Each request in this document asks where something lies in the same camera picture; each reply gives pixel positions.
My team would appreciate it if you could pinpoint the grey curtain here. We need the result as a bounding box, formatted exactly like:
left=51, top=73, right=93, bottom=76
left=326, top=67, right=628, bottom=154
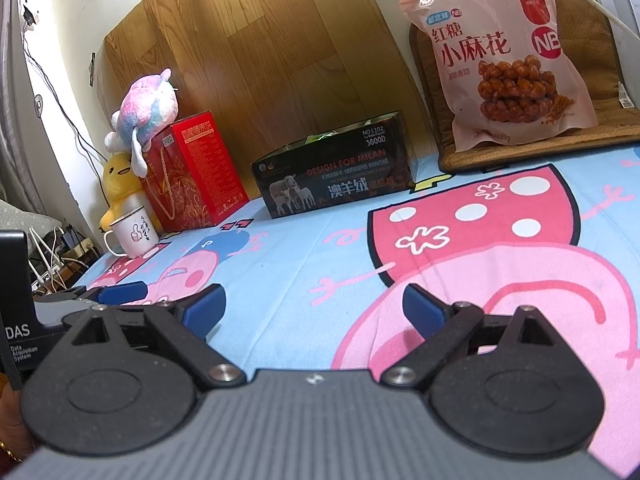
left=0, top=50, right=32, bottom=211

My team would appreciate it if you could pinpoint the gold bracelet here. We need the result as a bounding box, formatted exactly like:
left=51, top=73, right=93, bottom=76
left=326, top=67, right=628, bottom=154
left=0, top=436, right=24, bottom=468

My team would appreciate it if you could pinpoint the white power strip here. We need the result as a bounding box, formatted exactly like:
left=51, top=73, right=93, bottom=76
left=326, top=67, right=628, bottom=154
left=29, top=225, right=97, bottom=297

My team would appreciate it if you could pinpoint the black wall cable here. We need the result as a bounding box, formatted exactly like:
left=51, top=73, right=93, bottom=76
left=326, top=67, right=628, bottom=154
left=22, top=5, right=109, bottom=171

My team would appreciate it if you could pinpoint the white enamel mug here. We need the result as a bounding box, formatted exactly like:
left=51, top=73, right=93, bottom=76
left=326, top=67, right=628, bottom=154
left=102, top=205, right=160, bottom=260

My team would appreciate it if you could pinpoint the red gift box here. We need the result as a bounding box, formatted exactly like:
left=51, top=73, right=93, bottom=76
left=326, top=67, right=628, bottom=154
left=141, top=110, right=250, bottom=234

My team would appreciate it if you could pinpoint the person's left hand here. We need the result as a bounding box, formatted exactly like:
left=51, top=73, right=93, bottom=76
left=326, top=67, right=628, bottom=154
left=0, top=389, right=35, bottom=458

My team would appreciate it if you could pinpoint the yellow plush duck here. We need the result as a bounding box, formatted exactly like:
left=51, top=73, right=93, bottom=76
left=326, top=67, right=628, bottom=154
left=99, top=152, right=164, bottom=233

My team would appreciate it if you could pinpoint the pastel plush toy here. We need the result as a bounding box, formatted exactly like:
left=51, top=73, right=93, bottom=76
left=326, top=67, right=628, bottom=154
left=105, top=69, right=179, bottom=177

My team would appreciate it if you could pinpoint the printed blanket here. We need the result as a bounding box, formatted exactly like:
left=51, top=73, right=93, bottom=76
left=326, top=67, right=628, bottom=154
left=32, top=142, right=640, bottom=480

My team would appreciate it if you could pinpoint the wooden board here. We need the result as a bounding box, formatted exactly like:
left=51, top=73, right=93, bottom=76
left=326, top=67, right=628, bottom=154
left=97, top=0, right=436, bottom=202

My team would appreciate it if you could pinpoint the pink snack bag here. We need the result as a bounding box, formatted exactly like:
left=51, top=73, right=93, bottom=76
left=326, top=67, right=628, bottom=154
left=398, top=0, right=599, bottom=154

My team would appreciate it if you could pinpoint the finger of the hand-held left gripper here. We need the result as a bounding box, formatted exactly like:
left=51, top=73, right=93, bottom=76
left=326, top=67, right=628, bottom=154
left=64, top=281, right=150, bottom=307

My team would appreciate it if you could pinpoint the white cable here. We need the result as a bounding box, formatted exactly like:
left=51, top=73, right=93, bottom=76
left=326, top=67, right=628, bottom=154
left=530, top=0, right=640, bottom=42

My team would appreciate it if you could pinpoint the black cardboard box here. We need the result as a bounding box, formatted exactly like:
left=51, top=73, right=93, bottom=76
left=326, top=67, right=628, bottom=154
left=250, top=110, right=415, bottom=220

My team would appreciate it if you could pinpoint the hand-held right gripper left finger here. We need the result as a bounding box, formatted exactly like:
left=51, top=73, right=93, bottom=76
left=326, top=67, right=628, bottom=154
left=70, top=284, right=247, bottom=389

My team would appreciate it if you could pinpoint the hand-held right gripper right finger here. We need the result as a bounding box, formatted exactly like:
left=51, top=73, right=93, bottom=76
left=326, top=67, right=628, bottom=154
left=382, top=284, right=558, bottom=389

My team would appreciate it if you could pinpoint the brown seat cushion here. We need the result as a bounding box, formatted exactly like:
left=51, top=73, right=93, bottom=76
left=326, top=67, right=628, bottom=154
left=409, top=0, right=640, bottom=174

